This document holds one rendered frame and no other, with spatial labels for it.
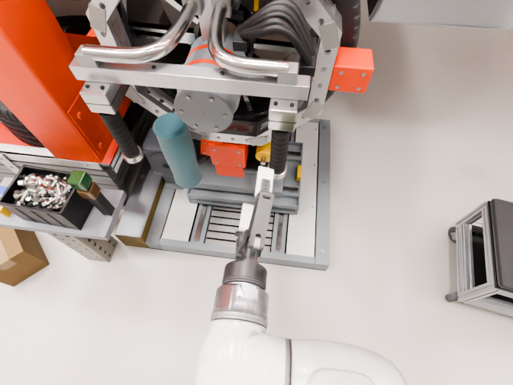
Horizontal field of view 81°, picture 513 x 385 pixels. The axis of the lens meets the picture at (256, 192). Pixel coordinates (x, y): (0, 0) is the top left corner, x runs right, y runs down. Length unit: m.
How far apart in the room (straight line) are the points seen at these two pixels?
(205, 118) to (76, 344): 1.10
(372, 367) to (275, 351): 0.13
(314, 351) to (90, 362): 1.11
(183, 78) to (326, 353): 0.48
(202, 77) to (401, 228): 1.26
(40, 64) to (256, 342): 0.76
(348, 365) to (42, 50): 0.88
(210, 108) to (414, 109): 1.62
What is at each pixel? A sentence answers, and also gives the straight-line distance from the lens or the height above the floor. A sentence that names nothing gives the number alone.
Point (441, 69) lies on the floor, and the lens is 2.49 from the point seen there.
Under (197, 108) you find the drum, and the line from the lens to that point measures 0.67.
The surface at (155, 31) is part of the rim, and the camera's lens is 0.91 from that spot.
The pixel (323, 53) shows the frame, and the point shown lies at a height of 0.91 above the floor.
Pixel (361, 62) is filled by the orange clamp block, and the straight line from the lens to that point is 0.77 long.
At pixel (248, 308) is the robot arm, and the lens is 0.48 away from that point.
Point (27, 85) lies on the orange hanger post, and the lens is 0.93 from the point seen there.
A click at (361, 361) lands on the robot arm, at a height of 0.86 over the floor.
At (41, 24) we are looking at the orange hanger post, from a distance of 0.93.
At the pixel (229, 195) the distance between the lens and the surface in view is 1.36.
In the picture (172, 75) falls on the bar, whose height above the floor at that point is 0.98.
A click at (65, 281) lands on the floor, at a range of 1.59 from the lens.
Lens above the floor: 1.32
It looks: 60 degrees down
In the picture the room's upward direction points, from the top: straight up
